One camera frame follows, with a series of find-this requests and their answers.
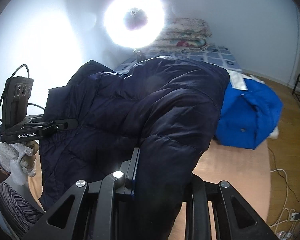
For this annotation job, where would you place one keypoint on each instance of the striped dark cloth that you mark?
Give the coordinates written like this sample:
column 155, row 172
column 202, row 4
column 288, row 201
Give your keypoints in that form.
column 19, row 215

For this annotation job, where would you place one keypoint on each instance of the navy blue puffer jacket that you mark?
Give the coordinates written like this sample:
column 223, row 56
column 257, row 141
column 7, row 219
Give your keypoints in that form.
column 168, row 107

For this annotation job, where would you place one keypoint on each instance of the bright blue jacket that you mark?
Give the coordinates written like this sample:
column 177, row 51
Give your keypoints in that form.
column 251, row 112

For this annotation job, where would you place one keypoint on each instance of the folded floral quilts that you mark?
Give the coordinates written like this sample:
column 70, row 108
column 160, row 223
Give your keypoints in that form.
column 183, row 34

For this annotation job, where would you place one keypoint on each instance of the blue patterned bed sheet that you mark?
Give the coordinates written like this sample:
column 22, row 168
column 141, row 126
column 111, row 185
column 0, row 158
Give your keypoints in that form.
column 214, row 54

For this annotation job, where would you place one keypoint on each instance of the ring light on tripod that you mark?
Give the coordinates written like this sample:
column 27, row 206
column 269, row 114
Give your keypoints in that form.
column 134, row 24

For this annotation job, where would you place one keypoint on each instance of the left white gloved hand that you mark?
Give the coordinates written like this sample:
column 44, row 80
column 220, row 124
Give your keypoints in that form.
column 22, row 154

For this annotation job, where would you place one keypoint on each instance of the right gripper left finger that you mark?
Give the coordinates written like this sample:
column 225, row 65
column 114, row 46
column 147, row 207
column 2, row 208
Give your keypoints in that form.
column 89, row 210

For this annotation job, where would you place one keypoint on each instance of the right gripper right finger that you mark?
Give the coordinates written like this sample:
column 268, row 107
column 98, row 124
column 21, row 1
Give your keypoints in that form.
column 234, row 218

